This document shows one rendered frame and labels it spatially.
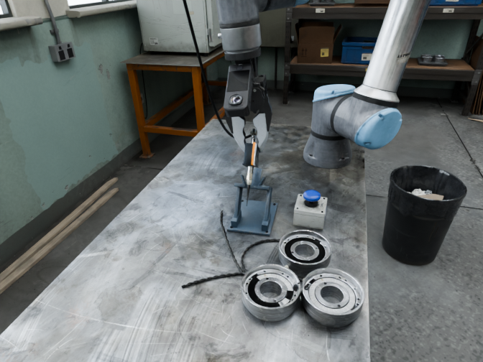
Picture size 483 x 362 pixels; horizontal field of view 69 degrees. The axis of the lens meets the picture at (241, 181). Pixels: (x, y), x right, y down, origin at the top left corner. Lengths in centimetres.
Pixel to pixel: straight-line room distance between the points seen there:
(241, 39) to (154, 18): 225
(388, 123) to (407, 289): 112
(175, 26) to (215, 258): 228
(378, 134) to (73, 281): 77
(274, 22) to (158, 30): 180
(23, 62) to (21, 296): 120
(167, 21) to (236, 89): 222
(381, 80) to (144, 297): 73
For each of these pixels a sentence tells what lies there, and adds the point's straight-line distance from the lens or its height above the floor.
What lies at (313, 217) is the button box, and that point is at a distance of 82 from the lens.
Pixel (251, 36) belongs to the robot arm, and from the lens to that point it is 69.
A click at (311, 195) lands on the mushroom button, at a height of 87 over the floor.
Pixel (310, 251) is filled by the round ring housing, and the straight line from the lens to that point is 76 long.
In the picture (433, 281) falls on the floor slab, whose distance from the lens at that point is 200.
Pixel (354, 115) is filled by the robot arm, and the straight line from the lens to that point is 96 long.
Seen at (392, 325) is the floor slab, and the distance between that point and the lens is 175.
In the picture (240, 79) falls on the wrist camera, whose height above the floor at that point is 115.
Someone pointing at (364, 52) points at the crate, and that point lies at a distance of 406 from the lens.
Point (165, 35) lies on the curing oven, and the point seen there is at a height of 93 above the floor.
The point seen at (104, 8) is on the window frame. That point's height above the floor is 114.
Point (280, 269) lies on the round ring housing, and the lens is 69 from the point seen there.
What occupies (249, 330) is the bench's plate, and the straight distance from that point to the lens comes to 64.
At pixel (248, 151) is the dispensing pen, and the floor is 99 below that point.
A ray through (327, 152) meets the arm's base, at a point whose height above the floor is 85.
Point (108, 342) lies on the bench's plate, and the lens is 67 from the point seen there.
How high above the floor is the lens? 132
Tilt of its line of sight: 31 degrees down
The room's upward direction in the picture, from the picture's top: 2 degrees counter-clockwise
